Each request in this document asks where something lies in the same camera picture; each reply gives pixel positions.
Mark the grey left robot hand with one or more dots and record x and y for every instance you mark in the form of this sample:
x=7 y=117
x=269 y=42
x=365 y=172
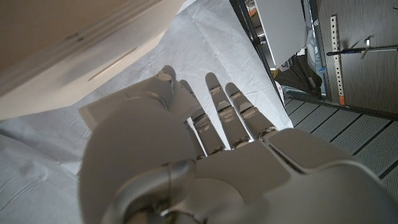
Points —
x=248 y=180

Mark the black metal rod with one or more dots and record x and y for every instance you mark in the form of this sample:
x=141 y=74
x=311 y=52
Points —
x=373 y=49

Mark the light wooden drawer box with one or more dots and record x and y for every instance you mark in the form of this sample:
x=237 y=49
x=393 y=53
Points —
x=93 y=62

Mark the white perforated rail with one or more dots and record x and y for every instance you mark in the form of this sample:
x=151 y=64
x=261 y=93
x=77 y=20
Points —
x=337 y=62

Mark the white cloth curtain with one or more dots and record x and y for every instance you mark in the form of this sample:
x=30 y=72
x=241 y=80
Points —
x=217 y=46

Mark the black frame post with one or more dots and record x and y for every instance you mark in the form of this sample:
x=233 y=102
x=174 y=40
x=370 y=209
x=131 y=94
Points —
x=256 y=43

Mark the black metal floor rail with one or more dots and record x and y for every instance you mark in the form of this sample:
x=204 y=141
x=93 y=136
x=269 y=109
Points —
x=342 y=107

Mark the black fabric bundle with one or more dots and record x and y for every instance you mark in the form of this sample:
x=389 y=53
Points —
x=298 y=77

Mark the white board panel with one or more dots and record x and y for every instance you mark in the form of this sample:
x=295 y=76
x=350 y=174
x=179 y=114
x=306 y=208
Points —
x=281 y=28

